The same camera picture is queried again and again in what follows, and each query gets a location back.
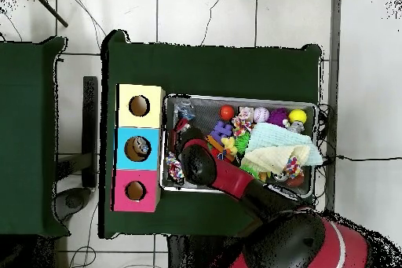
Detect red maraca rattle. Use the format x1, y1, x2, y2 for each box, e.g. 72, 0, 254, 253
218, 104, 236, 122

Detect purple plastic building block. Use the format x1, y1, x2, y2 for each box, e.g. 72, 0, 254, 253
210, 120, 233, 143

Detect wooden box with three holes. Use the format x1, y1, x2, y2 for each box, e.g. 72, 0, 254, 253
112, 83, 166, 213

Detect grey round stand base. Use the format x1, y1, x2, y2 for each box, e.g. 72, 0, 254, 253
55, 185, 93, 220

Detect multicoloured rope toy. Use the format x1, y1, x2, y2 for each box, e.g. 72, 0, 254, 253
166, 153, 186, 185

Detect black panel stand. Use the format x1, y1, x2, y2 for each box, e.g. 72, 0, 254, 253
81, 75, 101, 189

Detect dark green tablecloth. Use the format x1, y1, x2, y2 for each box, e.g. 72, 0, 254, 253
100, 28, 323, 247

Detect purple monster toy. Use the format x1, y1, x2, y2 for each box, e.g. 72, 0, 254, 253
268, 108, 290, 128

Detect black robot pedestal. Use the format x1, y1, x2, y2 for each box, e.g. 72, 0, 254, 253
166, 236, 246, 268

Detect black rod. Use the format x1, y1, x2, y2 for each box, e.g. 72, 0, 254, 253
27, 0, 70, 29

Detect white baseball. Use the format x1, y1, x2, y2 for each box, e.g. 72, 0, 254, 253
253, 107, 271, 124

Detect floral patterned fabric knot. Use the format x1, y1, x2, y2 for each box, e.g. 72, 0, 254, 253
236, 107, 255, 124

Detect multicoloured patterned cloth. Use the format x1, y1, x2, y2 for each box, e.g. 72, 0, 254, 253
283, 156, 305, 181

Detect yellow ball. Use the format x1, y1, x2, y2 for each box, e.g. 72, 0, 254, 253
288, 109, 309, 126

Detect dark green side cloth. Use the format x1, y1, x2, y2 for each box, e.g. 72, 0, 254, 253
0, 35, 69, 239

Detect mint knitted cloth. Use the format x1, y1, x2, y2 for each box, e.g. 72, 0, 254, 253
247, 123, 315, 155

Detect cream knitted cloth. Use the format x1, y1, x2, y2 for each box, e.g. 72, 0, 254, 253
241, 145, 325, 176

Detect clear shallow mesh bin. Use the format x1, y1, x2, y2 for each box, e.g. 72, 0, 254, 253
159, 94, 319, 200

